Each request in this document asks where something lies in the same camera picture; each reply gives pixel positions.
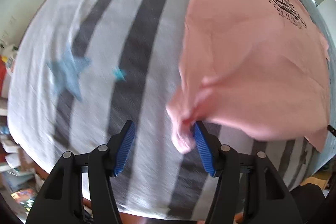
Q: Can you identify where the pile of papers and boxes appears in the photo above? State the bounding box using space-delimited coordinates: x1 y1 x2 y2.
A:
0 98 45 214

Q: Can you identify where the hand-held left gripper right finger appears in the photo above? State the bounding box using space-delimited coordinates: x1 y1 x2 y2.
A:
193 120 303 224

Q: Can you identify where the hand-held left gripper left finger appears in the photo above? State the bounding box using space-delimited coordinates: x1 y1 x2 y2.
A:
25 120 136 224

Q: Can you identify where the grey striped star bedsheet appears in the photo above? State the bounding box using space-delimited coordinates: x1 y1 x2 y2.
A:
7 0 331 220

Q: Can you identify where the white plastic bottle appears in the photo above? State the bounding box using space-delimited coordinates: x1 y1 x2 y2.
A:
1 44 19 73

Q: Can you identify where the pink printed t-shirt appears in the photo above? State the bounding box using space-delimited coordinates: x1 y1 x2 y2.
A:
159 0 330 153

